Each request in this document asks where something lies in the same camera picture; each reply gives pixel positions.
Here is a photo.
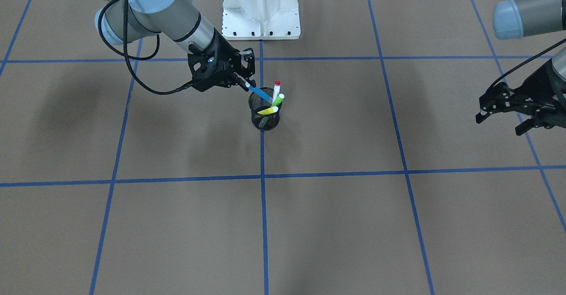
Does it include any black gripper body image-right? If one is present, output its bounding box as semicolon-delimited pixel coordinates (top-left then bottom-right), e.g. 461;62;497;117
511;59;566;127

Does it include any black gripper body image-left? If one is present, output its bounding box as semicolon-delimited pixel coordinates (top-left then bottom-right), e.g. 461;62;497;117
187;32;240;92

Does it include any blue marker pen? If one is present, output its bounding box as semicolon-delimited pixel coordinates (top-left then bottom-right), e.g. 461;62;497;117
245;82;273;103

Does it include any red capped white marker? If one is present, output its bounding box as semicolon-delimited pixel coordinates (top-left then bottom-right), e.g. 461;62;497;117
272;80;281;106

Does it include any yellow marker pen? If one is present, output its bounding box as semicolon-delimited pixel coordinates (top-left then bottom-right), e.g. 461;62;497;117
257;106;279;116

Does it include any green marker pen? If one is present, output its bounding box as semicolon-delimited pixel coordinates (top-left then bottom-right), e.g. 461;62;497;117
272;93;285;107

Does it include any black mesh pen cup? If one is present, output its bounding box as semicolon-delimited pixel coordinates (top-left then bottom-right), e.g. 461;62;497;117
248;87;282;130

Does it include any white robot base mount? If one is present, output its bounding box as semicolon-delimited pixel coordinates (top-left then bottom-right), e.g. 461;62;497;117
220;0;302;40

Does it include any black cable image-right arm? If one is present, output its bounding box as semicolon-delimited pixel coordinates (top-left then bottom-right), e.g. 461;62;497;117
490;38;566;93

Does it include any black braided cable image-left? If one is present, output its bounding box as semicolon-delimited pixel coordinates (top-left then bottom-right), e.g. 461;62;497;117
96;0;193;96

